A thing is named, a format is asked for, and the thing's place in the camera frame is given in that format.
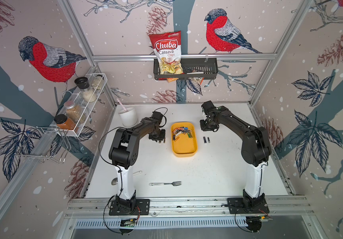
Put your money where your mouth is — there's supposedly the metal fork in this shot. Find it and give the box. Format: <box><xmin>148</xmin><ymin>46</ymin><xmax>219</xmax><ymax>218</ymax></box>
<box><xmin>149</xmin><ymin>181</ymin><xmax>182</xmax><ymax>187</ymax></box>

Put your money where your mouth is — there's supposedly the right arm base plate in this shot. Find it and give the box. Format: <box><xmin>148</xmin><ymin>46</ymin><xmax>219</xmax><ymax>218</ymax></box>
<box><xmin>227</xmin><ymin>197</ymin><xmax>270</xmax><ymax>214</ymax></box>

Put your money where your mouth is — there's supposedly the white ceramic cup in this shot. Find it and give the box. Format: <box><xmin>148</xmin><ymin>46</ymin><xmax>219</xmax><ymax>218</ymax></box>
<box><xmin>118</xmin><ymin>107</ymin><xmax>138</xmax><ymax>128</ymax></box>

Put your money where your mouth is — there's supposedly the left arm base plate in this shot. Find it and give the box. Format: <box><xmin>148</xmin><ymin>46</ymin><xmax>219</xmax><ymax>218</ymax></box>
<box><xmin>108</xmin><ymin>199</ymin><xmax>150</xmax><ymax>216</ymax></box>

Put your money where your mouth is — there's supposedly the black lid spice jar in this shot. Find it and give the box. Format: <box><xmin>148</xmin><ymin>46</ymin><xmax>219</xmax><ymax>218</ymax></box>
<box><xmin>74</xmin><ymin>77</ymin><xmax>97</xmax><ymax>103</ymax></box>

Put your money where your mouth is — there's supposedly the silver lid spice jar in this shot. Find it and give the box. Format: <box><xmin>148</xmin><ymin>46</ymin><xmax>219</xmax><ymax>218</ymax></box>
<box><xmin>64</xmin><ymin>101</ymin><xmax>86</xmax><ymax>124</ymax></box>

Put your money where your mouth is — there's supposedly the white wire spice rack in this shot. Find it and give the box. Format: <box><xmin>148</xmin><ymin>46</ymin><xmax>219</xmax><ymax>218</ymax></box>
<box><xmin>50</xmin><ymin>73</ymin><xmax>107</xmax><ymax>138</ymax></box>

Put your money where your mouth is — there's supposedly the yellow plastic storage box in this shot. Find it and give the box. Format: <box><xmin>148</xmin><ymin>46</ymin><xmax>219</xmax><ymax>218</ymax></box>
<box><xmin>170</xmin><ymin>122</ymin><xmax>198</xmax><ymax>157</ymax></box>

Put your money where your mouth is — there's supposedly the red Chuba cassava chips bag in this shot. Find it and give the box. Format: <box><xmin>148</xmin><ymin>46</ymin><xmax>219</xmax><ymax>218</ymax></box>
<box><xmin>149</xmin><ymin>31</ymin><xmax>183</xmax><ymax>75</ymax></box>

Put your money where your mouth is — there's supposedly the black wall basket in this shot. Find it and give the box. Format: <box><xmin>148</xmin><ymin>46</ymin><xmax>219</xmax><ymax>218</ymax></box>
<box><xmin>153</xmin><ymin>58</ymin><xmax>218</xmax><ymax>80</ymax></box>

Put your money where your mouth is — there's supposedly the wire hanger rack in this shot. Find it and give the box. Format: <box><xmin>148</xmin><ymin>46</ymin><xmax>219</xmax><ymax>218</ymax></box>
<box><xmin>14</xmin><ymin>126</ymin><xmax>72</xmax><ymax>164</ymax></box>

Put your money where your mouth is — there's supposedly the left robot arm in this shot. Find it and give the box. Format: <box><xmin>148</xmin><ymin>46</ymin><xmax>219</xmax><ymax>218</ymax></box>
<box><xmin>109</xmin><ymin>111</ymin><xmax>165</xmax><ymax>212</ymax></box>

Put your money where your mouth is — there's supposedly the pale spice jar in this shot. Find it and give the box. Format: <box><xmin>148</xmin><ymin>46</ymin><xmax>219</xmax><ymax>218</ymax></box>
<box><xmin>91</xmin><ymin>75</ymin><xmax>104</xmax><ymax>91</ymax></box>

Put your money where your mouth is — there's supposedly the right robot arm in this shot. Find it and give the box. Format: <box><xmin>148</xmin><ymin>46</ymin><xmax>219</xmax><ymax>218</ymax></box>
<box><xmin>200</xmin><ymin>101</ymin><xmax>272</xmax><ymax>209</ymax></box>

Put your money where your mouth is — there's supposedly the orange spice jar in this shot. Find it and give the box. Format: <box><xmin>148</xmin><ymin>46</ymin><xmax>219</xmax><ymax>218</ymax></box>
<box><xmin>54</xmin><ymin>114</ymin><xmax>76</xmax><ymax>130</ymax></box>

